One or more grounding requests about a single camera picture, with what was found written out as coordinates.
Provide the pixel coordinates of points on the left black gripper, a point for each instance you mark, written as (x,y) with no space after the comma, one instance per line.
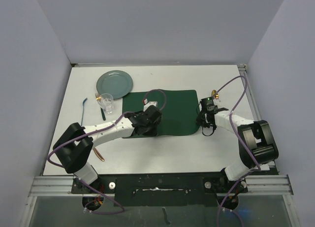
(152,132)

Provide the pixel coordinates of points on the dark green placemat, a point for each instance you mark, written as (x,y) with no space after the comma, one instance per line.
(179,110)

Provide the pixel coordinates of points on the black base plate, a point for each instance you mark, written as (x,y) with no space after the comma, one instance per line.
(164,189)

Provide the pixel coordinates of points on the teal round plate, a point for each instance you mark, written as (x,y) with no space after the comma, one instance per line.
(117,83)

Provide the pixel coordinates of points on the copper knife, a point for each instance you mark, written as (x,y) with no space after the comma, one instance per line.
(98,155)

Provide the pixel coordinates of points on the gold iridescent spoon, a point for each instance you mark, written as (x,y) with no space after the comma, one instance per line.
(215,95)

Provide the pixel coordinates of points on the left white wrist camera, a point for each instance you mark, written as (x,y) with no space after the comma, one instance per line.
(149,103)

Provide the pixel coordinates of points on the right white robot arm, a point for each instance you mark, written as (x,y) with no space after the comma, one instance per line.
(255,140)

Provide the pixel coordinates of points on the blue plastic spoon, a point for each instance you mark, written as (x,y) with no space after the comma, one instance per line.
(83,111)

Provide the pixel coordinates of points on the gold fork green handle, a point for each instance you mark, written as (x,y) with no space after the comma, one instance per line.
(99,101)

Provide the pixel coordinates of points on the clear plastic cup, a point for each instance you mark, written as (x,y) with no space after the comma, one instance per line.
(108,103)

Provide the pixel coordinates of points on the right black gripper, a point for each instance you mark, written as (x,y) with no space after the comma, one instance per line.
(200,121)

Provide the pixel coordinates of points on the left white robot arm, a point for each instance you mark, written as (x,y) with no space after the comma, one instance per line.
(74,146)

